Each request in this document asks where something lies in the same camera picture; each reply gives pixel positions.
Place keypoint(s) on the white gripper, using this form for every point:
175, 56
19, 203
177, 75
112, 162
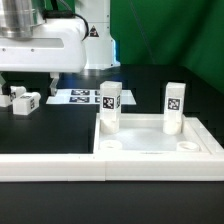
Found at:
56, 46

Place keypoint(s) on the white square tabletop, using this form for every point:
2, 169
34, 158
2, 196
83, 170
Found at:
143, 134

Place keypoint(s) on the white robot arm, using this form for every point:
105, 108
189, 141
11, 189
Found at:
18, 18

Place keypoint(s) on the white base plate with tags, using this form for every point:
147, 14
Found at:
86, 96

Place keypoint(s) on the white L-shaped fence wall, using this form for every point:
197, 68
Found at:
129, 167

